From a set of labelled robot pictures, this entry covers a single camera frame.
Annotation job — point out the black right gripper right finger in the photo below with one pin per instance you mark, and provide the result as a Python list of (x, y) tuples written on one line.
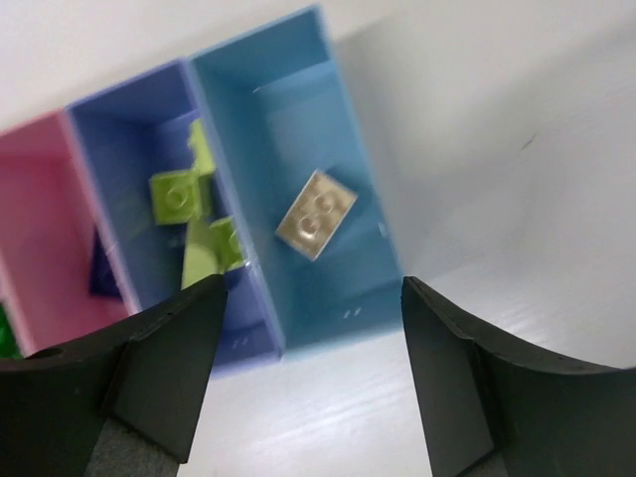
[(492, 404)]

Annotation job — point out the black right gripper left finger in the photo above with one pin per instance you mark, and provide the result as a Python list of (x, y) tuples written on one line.
[(117, 397)]

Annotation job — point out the purple lego brick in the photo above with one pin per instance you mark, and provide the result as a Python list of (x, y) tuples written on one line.
[(101, 280)]

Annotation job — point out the green lego brick small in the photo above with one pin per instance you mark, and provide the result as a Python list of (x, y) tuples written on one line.
[(9, 348)]

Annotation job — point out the lime lego brick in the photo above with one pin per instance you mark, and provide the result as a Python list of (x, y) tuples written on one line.
[(200, 258), (180, 196), (204, 162), (226, 245)]

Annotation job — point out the tan lego brick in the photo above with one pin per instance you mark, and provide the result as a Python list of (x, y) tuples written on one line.
[(316, 214)]

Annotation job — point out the small pink container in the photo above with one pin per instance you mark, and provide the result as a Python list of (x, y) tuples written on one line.
[(48, 221)]

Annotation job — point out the purple blue container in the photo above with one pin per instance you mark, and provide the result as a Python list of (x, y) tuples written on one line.
[(128, 132)]

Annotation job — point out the light blue container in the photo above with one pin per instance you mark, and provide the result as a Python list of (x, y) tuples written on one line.
[(299, 183)]

